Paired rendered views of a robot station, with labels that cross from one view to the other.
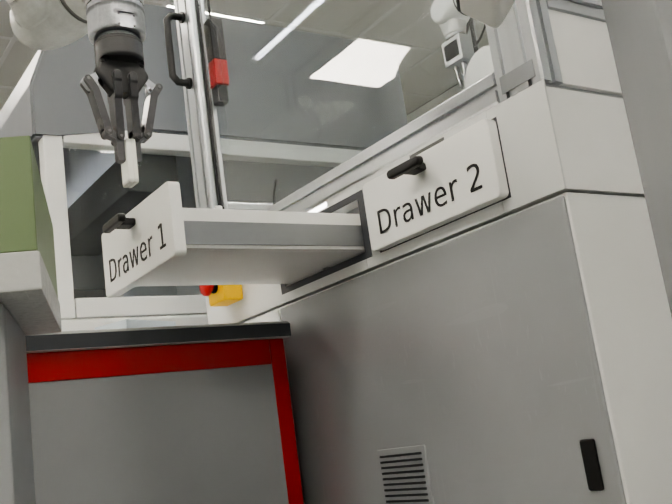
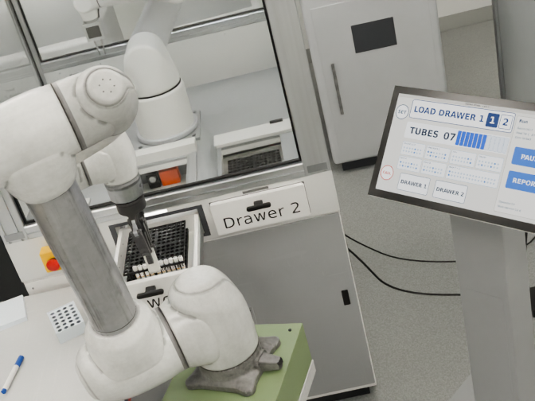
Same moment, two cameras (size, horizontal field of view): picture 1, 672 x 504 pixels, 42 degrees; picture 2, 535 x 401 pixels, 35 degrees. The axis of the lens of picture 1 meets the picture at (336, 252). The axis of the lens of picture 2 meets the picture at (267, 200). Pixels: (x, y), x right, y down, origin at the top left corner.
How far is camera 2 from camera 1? 2.28 m
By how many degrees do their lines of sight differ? 65
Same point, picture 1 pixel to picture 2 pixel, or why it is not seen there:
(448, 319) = (269, 258)
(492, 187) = (306, 212)
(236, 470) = not seen: hidden behind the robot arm
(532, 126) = (324, 187)
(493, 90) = (301, 169)
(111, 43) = (141, 204)
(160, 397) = not seen: hidden behind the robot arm
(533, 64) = (326, 164)
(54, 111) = not seen: outside the picture
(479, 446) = (287, 301)
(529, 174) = (322, 204)
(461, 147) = (287, 195)
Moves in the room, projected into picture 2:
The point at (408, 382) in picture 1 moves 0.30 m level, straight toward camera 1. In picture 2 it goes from (240, 285) to (318, 305)
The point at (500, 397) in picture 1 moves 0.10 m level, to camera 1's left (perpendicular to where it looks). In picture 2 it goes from (300, 283) to (285, 302)
